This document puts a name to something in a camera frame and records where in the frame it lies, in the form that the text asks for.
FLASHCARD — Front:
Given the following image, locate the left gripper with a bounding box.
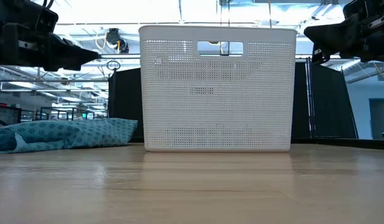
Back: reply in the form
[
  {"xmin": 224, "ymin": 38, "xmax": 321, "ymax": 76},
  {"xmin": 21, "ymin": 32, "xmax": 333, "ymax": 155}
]
[{"xmin": 0, "ymin": 23, "xmax": 100, "ymax": 72}]

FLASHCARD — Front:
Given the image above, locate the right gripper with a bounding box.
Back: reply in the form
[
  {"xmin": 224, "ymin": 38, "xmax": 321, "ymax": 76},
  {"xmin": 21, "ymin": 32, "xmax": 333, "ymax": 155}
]
[{"xmin": 303, "ymin": 12, "xmax": 384, "ymax": 65}]

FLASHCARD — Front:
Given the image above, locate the white perforated plastic basket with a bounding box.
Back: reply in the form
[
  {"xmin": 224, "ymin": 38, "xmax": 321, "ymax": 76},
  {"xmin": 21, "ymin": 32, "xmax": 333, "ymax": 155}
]
[{"xmin": 138, "ymin": 24, "xmax": 298, "ymax": 153}]

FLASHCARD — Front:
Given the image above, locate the teal patterned cloth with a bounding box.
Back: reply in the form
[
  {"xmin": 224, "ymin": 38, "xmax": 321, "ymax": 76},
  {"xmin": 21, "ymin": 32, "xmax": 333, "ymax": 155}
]
[{"xmin": 0, "ymin": 117, "xmax": 139, "ymax": 154}]

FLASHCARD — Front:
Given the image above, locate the black mesh guard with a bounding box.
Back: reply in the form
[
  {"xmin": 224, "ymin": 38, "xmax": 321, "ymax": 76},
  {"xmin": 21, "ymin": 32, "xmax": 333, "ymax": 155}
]
[{"xmin": 0, "ymin": 103, "xmax": 22, "ymax": 129}]

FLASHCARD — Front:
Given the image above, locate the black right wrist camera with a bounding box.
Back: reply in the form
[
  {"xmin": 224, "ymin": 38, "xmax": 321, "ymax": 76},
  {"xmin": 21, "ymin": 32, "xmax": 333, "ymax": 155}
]
[{"xmin": 342, "ymin": 0, "xmax": 384, "ymax": 20}]

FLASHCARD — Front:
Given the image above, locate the black ceiling cable reel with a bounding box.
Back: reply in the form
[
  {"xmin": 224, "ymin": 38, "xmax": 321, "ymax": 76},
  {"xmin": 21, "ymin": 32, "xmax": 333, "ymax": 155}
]
[{"xmin": 105, "ymin": 27, "xmax": 130, "ymax": 54}]

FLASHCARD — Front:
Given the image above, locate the black aluminium table frame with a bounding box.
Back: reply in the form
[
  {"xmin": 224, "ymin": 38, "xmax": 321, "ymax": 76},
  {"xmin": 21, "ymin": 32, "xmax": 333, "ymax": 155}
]
[{"xmin": 291, "ymin": 137, "xmax": 384, "ymax": 151}]

